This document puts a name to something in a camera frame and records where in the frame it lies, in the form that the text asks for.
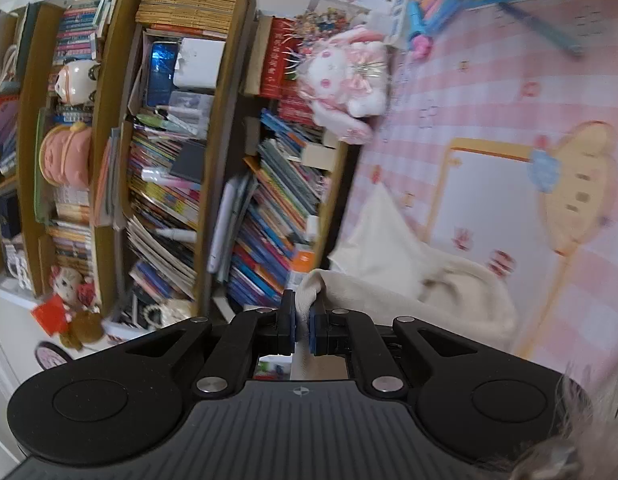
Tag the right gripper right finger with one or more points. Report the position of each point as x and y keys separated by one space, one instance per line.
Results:
x=352 y=335

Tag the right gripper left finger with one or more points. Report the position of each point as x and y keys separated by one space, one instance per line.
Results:
x=251 y=335

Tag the cream t-shirt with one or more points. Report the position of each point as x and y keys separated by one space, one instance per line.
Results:
x=383 y=270

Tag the white orange toothpaste box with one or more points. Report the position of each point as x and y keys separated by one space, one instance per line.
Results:
x=303 y=261

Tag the white pearl handbag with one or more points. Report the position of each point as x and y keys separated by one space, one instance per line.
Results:
x=169 y=312

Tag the white power adapter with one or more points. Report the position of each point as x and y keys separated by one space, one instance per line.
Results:
x=312 y=228

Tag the white tablet device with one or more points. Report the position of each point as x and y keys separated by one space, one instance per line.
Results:
x=231 y=195

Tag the row of leaning books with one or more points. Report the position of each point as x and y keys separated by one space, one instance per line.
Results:
x=275 y=203

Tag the beige pen holder organizer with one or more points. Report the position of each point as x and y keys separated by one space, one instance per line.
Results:
x=321 y=155

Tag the pink white plush bunny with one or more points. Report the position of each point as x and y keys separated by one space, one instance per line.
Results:
x=344 y=81

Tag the pink checkered desk mat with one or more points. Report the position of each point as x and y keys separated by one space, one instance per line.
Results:
x=503 y=149

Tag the red thick dictionary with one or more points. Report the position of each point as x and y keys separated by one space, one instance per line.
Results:
x=281 y=59

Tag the blue pink hand toy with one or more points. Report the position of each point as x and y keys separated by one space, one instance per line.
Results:
x=419 y=41

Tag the pastel pen bundle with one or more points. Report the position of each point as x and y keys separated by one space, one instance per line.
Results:
x=438 y=13

